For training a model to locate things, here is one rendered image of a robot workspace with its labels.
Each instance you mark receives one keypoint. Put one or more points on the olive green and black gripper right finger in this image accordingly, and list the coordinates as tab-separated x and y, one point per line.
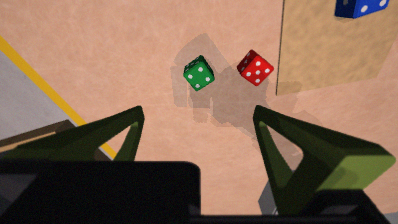
331	160

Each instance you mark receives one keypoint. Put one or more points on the green die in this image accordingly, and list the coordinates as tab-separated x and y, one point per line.
198	73

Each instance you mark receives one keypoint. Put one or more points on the tan flat mat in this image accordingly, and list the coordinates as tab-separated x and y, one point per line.
318	49

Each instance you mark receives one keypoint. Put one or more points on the blue die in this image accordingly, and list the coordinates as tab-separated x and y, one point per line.
358	8

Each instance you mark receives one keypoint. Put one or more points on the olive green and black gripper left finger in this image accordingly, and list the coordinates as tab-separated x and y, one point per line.
80	143

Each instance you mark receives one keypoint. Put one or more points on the red die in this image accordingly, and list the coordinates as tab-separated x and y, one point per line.
254	68

